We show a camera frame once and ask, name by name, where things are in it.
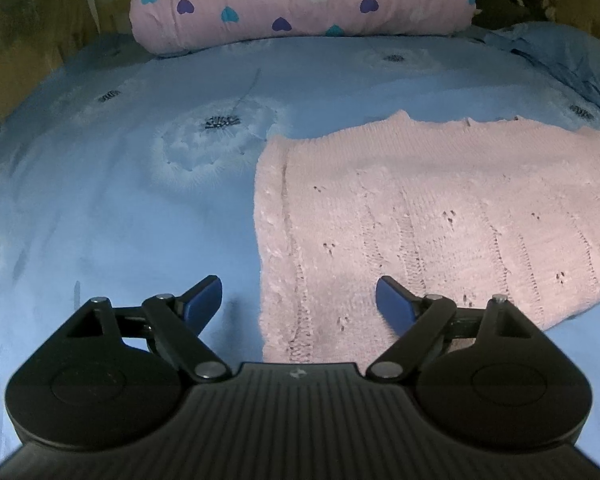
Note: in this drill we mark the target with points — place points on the pink knitted cardigan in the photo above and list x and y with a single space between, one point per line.
430 200

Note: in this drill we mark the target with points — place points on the pink heart-print rolled quilt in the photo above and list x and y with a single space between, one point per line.
300 2

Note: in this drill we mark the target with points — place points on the blue dandelion-print bed sheet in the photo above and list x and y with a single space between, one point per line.
130 200

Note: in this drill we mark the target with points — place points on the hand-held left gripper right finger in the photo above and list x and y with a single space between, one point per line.
395 305

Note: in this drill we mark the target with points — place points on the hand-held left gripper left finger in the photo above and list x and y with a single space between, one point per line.
205 301

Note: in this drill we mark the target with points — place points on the blue dandelion-print pillow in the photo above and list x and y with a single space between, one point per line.
565 55

